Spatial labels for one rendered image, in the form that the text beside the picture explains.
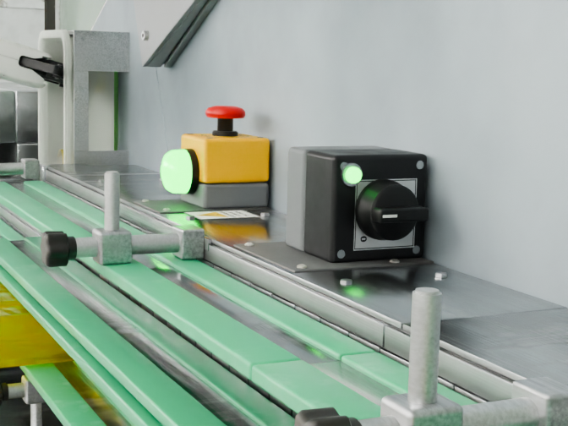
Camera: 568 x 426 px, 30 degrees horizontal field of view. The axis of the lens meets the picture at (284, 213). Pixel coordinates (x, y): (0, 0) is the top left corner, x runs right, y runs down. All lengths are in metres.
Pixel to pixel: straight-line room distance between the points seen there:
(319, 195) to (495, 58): 0.16
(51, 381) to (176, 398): 0.38
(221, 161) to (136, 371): 0.28
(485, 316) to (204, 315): 0.18
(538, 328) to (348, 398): 0.14
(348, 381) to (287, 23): 0.53
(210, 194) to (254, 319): 0.35
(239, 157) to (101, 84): 0.50
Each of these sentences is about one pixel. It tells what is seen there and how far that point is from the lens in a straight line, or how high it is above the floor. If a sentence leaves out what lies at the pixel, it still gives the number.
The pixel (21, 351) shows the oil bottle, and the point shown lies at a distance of 1.17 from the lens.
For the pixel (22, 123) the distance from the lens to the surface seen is 2.31.
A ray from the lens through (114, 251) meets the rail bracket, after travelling 0.85.
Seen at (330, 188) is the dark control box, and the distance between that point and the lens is 0.76.
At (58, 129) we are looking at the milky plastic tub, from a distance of 1.65.
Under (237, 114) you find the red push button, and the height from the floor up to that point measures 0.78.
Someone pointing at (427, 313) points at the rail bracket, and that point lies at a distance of 0.43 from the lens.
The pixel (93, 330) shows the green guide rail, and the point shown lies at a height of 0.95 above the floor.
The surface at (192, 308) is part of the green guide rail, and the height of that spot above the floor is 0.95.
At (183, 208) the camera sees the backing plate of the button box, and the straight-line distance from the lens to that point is 1.04.
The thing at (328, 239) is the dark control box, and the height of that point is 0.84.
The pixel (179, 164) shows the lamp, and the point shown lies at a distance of 1.03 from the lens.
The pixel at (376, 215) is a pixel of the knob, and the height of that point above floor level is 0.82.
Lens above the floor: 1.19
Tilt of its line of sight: 25 degrees down
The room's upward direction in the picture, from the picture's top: 92 degrees counter-clockwise
